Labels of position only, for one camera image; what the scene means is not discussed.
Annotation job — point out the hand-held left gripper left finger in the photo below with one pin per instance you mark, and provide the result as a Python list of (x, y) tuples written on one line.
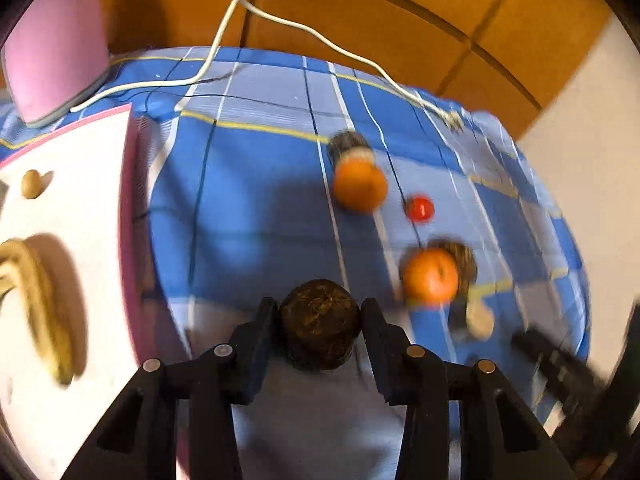
[(262, 332)]

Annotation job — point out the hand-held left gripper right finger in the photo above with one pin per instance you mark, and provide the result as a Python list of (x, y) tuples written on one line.
[(376, 332)]

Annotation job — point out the yellow banana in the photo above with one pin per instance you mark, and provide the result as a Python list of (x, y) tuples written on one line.
[(45, 310)]

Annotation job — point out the pink electric kettle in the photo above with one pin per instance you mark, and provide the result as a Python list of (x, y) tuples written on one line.
[(55, 35)]

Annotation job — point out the orange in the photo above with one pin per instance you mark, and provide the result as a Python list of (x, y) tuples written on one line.
[(430, 277), (360, 187)]

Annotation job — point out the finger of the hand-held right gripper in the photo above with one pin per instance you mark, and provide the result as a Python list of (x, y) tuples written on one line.
[(560, 370)]

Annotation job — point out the small brown potato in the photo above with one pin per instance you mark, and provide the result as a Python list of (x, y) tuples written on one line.
[(31, 184)]

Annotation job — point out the dark eggplant piece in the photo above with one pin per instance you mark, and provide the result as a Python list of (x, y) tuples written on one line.
[(320, 320)]

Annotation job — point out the blue plaid tablecloth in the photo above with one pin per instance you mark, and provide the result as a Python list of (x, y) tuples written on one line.
[(250, 210)]

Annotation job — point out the white tray with pink rim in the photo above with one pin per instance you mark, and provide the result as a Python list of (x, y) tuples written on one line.
[(75, 185)]

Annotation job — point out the red tomato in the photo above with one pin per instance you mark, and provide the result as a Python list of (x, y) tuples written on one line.
[(419, 208)]

